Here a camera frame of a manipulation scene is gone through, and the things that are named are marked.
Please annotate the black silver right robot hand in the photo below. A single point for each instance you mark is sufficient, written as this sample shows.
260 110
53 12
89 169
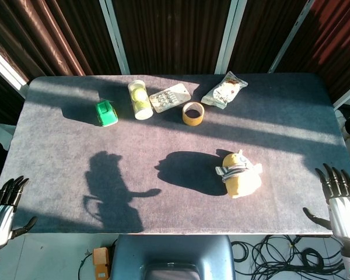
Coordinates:
345 216

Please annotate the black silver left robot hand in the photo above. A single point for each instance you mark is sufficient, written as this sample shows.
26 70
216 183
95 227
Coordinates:
0 221

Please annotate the yellow plush duck toy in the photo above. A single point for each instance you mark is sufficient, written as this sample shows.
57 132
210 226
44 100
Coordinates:
242 183

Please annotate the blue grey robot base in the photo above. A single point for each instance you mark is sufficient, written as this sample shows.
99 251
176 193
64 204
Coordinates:
172 251

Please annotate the white and black equipment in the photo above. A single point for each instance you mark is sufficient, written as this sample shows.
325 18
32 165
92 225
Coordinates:
342 116

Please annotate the orange box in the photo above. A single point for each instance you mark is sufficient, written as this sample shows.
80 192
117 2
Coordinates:
100 258

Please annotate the green toy car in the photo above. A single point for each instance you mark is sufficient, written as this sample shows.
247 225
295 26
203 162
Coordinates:
106 113

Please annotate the brown curtain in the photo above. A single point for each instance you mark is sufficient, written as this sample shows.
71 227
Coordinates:
338 43
172 35
256 32
46 35

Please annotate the white snack packet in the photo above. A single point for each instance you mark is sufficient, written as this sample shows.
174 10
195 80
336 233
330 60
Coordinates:
223 91

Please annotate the brown tape roll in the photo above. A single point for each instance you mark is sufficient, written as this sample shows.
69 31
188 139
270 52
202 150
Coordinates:
192 120

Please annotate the grey felt table cover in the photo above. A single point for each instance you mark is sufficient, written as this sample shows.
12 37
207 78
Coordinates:
178 140

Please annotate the clear tube of tennis balls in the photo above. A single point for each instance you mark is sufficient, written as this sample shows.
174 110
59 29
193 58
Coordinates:
140 100

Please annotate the pill blister pack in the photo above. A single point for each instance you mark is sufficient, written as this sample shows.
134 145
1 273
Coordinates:
169 97

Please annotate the white frame post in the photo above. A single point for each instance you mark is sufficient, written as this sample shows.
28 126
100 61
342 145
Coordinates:
3 68
113 35
227 35
348 97
291 35

